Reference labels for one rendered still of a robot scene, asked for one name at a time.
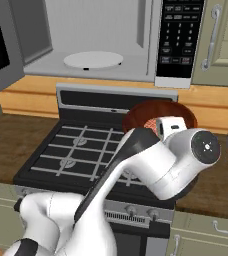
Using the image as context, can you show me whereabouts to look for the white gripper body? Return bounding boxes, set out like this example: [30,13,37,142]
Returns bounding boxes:
[154,117,169,141]

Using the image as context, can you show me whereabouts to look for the waffle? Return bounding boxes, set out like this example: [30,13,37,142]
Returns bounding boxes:
[142,118,159,135]

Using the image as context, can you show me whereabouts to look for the brown bowl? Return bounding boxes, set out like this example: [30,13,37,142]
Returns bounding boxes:
[121,99,200,202]

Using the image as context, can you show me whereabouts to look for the white microwave turntable plate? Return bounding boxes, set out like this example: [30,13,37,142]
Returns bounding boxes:
[63,50,125,71]

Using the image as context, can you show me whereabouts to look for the grey microwave oven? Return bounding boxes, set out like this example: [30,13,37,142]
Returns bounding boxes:
[9,0,208,90]

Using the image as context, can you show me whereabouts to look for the beige base cupboard door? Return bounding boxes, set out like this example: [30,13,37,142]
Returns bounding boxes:
[0,196,26,250]
[165,233,228,256]

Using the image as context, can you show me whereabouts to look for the microwave door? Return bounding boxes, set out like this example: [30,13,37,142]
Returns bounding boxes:
[0,0,26,98]

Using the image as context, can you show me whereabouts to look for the silver stove knob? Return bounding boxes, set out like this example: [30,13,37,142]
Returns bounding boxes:
[147,207,160,222]
[125,204,138,217]

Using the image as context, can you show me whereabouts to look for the black and silver stove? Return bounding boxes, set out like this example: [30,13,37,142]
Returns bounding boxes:
[12,82,180,256]

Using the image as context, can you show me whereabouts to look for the beige drawer front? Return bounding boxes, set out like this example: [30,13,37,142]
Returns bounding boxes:
[0,181,22,202]
[171,211,228,250]

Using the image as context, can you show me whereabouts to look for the silver cupboard door handle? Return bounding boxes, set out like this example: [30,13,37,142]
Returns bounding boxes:
[200,3,223,72]

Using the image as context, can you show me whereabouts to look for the silver base cupboard handle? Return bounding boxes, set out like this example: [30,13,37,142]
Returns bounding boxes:
[170,234,181,256]

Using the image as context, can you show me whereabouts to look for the silver drawer handle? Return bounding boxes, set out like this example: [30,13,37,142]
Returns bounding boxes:
[212,220,228,236]

